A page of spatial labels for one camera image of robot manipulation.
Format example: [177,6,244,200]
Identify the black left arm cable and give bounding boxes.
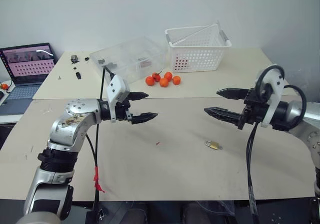
[84,66,119,224]

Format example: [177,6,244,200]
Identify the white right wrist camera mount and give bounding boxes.
[254,64,286,130]

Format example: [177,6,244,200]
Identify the clear plastic panel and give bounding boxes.
[172,21,222,46]

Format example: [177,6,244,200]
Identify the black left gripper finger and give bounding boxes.
[128,91,149,102]
[130,112,159,125]

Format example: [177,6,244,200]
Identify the red tape strip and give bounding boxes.
[92,166,106,194]

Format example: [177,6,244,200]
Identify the black box with connector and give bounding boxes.
[85,203,109,224]

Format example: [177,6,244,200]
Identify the clear plastic storage box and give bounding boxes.
[89,35,168,85]

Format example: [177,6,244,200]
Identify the black looped right wrist cable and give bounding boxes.
[254,65,308,125]

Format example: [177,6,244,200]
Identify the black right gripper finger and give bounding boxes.
[203,106,244,128]
[215,87,251,101]

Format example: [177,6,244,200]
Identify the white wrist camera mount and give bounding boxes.
[106,74,130,123]
[254,64,286,130]

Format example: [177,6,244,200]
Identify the open laptop with pink screen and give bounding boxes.
[0,42,57,116]

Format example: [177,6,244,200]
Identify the black parts in clear box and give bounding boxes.
[97,58,119,70]

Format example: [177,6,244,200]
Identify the red white label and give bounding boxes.
[138,58,154,69]

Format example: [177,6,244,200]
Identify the red small object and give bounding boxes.
[174,55,190,69]

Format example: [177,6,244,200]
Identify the brass padlock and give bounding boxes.
[204,140,221,151]

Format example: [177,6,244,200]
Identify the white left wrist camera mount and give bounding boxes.
[106,74,130,123]

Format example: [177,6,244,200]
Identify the white perforated plastic basket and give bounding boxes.
[164,21,233,73]

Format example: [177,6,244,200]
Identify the black hanging right cable bundle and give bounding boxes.
[245,121,262,224]

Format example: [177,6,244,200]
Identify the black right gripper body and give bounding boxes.
[238,87,270,131]

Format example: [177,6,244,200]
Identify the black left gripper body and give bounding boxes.
[114,92,134,123]

